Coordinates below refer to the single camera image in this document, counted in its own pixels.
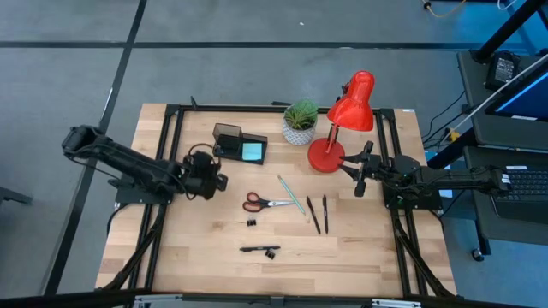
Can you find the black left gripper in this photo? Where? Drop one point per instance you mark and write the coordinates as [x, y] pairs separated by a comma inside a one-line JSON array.
[[203, 175]]

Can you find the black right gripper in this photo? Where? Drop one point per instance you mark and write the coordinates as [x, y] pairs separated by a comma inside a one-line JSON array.
[[373, 167]]

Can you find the light blue sticky note pad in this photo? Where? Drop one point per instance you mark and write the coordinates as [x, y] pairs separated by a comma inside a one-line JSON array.
[[252, 151]]

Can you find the red and black scissors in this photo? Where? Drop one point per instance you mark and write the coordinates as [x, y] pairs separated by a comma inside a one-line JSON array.
[[257, 205]]

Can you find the black binder clip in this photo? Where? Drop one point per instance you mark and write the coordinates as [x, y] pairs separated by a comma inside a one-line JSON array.
[[270, 254], [251, 222]]

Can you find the teal pencil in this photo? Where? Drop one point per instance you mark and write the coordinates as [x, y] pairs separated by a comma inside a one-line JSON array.
[[291, 196]]

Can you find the black pen with scale print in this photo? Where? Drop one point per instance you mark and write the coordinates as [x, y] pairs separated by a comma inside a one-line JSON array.
[[259, 248]]

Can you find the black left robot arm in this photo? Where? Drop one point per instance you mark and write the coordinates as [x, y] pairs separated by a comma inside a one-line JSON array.
[[128, 164]]

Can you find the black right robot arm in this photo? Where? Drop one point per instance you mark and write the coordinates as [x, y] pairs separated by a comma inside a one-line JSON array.
[[454, 179]]

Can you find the black mesh desk organizer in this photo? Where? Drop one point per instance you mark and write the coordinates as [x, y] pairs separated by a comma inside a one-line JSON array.
[[227, 137]]

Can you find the red desk lamp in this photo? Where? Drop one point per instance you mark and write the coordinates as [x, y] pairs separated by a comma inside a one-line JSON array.
[[353, 109]]

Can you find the potted plant in patterned pot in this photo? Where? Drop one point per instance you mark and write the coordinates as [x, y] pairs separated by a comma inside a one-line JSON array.
[[299, 122]]

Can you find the black side desk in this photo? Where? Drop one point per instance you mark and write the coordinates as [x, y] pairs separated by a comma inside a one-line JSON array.
[[475, 107]]

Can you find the black caster wheel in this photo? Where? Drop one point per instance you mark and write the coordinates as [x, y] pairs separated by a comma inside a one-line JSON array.
[[478, 255]]

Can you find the black keyboard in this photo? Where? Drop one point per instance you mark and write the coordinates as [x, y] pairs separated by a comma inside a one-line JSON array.
[[526, 188]]

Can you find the black power adapter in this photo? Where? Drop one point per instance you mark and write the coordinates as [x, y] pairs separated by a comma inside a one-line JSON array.
[[503, 69]]

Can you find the computer monitor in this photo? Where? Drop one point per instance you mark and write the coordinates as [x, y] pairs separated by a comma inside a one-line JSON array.
[[526, 98]]

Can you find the grey stand foot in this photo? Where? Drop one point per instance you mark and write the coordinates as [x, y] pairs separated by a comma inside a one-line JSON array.
[[13, 196]]

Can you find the black frame clamp lever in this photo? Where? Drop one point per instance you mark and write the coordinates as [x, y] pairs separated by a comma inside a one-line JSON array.
[[194, 104], [280, 103]]

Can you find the black aluminium table frame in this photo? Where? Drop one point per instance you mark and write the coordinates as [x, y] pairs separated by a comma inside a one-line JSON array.
[[240, 108]]

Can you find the black camera rig beam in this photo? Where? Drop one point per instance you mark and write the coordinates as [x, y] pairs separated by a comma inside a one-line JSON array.
[[214, 298]]

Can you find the black diagonal stand post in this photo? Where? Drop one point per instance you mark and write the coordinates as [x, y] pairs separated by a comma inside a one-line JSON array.
[[509, 27]]

